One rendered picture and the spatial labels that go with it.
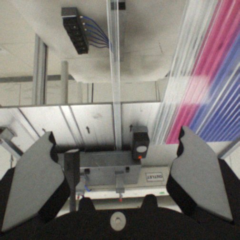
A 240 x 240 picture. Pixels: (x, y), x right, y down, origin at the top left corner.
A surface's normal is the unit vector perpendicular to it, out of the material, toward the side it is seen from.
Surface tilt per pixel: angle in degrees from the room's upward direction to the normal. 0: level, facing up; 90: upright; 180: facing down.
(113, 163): 133
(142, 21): 0
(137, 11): 0
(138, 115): 43
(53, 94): 90
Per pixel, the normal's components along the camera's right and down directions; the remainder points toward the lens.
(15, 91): 0.01, -0.10
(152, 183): -0.02, -0.75
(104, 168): 0.04, 0.66
